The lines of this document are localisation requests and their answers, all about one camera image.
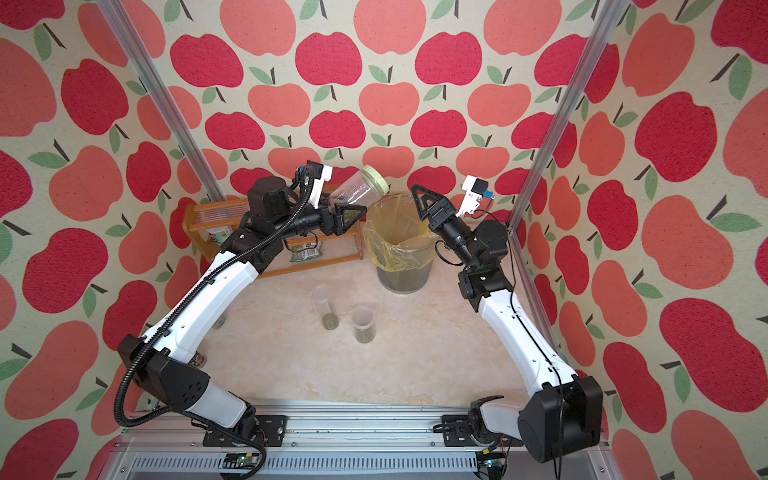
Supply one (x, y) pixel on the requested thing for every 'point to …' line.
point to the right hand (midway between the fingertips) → (419, 199)
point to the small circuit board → (240, 461)
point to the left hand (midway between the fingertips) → (360, 211)
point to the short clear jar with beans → (363, 319)
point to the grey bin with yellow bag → (400, 244)
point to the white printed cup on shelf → (220, 235)
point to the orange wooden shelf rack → (195, 219)
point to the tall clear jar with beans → (321, 296)
